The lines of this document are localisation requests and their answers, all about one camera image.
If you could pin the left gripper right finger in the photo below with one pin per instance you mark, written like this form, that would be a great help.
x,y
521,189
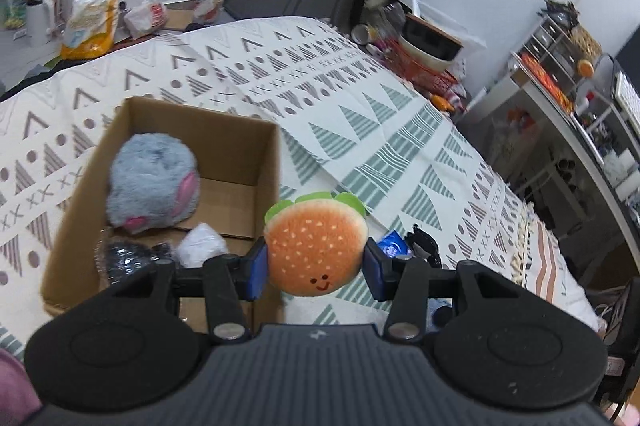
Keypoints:
x,y
406,284

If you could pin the blue knitted cloth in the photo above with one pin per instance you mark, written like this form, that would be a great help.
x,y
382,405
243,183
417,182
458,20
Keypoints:
x,y
439,313

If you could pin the blue printed packet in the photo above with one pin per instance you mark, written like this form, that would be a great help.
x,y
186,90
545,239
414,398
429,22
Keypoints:
x,y
394,246

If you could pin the yellow snack bag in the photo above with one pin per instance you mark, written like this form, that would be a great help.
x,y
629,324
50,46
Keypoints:
x,y
90,29

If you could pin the white kettle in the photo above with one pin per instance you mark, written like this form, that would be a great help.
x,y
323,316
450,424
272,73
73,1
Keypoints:
x,y
40,22

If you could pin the black and cream bowl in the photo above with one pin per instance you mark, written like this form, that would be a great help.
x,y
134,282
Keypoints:
x,y
427,44

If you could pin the black sparkly pouch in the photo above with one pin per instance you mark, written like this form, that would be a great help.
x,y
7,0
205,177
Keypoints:
x,y
116,258

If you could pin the patterned white blanket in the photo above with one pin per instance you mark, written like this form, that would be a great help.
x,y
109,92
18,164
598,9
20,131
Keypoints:
x,y
347,124

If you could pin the fluffy blue plush toy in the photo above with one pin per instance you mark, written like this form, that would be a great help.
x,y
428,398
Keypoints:
x,y
154,183

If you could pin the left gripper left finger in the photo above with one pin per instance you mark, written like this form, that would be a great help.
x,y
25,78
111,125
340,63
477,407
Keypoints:
x,y
229,280

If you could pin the cardboard box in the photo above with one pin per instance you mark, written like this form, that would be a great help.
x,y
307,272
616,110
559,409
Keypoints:
x,y
239,165

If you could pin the white soft item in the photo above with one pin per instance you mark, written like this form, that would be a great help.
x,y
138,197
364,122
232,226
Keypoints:
x,y
200,244

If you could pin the white shelf unit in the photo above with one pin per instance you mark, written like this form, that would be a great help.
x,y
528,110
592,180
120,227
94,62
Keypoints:
x,y
523,134

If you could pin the white red plastic bag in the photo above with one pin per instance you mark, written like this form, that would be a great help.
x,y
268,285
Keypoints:
x,y
145,19

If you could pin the white keyboard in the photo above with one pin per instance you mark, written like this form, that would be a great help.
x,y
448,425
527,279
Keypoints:
x,y
627,98

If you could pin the small drawer organizer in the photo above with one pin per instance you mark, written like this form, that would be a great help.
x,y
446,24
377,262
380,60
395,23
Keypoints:
x,y
551,47

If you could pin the red plastic basket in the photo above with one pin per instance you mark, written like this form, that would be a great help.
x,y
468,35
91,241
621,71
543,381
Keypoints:
x,y
399,61

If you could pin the burger plush toy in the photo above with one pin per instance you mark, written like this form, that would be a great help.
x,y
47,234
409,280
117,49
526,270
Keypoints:
x,y
315,243

